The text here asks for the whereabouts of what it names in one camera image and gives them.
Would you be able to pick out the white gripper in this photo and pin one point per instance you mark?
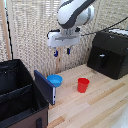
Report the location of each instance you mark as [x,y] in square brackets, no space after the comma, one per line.
[63,39]

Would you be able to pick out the blue bowl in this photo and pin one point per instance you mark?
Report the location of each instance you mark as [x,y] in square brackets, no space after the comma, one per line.
[55,80]

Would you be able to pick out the red cup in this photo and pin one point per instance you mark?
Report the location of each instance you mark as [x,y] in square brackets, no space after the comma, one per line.
[83,85]

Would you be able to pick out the black fabric storage box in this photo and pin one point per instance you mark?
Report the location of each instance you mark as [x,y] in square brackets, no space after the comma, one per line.
[18,96]

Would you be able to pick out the blue tablet panel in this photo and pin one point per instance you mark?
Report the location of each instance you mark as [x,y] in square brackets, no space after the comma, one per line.
[45,86]

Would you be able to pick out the black case with latch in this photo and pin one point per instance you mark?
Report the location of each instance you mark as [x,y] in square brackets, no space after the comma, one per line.
[110,55]

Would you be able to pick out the wooden post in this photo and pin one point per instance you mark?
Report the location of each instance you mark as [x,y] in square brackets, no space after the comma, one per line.
[4,28]

